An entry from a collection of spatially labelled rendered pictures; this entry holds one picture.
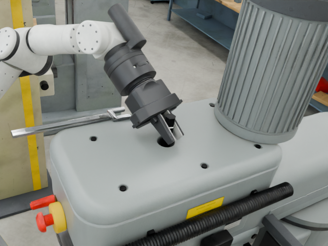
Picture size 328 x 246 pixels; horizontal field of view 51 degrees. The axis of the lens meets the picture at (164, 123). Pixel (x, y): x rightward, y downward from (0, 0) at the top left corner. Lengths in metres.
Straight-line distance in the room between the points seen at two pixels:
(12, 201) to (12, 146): 0.54
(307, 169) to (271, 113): 0.31
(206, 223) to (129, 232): 0.16
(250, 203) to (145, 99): 0.31
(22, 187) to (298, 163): 2.49
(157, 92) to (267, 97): 0.22
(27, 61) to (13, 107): 1.73
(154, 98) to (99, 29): 0.17
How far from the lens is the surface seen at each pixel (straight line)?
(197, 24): 6.60
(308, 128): 1.16
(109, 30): 0.71
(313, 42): 0.68
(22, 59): 0.89
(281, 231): 0.98
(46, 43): 0.84
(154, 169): 0.65
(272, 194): 0.80
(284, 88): 0.71
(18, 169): 2.97
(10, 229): 2.99
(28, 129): 0.72
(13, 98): 2.58
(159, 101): 0.68
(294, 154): 1.02
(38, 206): 0.84
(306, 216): 1.16
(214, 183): 0.67
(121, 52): 0.69
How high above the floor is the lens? 2.33
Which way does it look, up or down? 35 degrees down
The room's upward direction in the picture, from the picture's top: 9 degrees clockwise
